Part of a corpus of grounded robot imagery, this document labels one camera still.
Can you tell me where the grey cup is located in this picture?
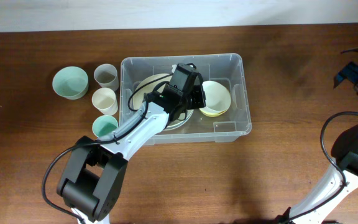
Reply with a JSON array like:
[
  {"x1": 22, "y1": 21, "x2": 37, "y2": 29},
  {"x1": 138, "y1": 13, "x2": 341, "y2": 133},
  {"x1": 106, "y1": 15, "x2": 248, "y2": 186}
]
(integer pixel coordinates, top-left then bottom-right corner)
[{"x1": 94, "y1": 63, "x2": 119, "y2": 91}]

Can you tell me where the beige bowl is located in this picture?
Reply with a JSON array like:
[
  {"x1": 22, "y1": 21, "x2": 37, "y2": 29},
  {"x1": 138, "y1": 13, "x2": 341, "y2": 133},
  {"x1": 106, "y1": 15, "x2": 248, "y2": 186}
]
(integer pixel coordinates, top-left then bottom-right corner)
[
  {"x1": 132, "y1": 73, "x2": 195, "y2": 128},
  {"x1": 165, "y1": 110, "x2": 194, "y2": 131}
]

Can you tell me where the white bowl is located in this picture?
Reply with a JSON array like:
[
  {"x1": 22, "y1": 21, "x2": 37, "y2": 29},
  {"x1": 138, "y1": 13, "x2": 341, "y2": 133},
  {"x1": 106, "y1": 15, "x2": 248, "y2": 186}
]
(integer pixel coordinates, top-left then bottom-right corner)
[{"x1": 200, "y1": 81, "x2": 231, "y2": 115}]

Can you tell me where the green bowl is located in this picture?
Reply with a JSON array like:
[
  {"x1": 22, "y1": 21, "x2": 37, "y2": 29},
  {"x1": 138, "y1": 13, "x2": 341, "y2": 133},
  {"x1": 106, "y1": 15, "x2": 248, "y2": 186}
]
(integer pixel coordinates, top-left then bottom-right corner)
[{"x1": 52, "y1": 66, "x2": 89, "y2": 100}]

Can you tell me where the clear plastic storage container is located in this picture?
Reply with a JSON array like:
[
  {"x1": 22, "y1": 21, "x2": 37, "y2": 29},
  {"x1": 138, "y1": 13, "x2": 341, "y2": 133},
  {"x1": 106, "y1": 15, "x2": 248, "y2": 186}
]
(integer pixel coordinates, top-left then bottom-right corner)
[{"x1": 119, "y1": 53, "x2": 252, "y2": 145}]

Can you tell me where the green cup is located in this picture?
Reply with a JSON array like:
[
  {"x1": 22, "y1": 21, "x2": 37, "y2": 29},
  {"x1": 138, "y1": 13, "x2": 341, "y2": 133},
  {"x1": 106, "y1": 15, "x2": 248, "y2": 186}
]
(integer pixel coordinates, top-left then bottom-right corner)
[{"x1": 92, "y1": 115, "x2": 118, "y2": 137}]

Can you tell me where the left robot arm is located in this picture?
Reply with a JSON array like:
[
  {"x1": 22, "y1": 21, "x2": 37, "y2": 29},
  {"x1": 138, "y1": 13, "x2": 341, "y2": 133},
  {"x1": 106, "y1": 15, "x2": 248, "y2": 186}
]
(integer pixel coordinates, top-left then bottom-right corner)
[{"x1": 57, "y1": 63, "x2": 206, "y2": 223}]

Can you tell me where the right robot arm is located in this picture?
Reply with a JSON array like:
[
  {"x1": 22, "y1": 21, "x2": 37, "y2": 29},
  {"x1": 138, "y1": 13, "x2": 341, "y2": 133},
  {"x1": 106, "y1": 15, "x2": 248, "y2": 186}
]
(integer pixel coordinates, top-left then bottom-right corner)
[{"x1": 275, "y1": 62, "x2": 358, "y2": 223}]

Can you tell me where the cream cup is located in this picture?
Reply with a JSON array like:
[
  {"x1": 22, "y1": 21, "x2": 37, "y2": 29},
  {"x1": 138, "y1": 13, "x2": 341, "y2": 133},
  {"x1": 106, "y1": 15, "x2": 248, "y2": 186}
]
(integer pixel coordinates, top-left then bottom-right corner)
[{"x1": 91, "y1": 88, "x2": 118, "y2": 116}]

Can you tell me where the yellow bowl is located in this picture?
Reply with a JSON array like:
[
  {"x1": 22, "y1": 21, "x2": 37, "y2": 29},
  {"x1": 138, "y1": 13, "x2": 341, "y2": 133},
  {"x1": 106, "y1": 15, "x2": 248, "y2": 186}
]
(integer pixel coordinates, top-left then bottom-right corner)
[{"x1": 199, "y1": 107, "x2": 227, "y2": 118}]

